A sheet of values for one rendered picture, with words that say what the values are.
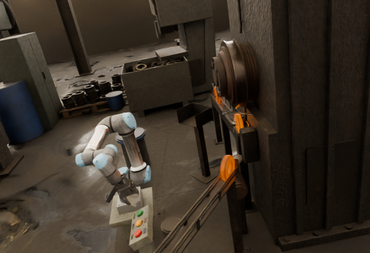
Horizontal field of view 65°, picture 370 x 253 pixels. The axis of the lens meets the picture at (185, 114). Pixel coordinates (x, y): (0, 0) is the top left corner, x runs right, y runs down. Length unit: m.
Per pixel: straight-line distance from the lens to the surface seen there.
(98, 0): 12.12
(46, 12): 12.65
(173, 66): 4.39
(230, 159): 1.73
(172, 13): 4.50
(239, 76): 1.82
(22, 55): 4.97
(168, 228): 1.72
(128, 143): 1.99
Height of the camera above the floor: 1.70
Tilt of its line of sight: 23 degrees down
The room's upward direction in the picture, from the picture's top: 11 degrees counter-clockwise
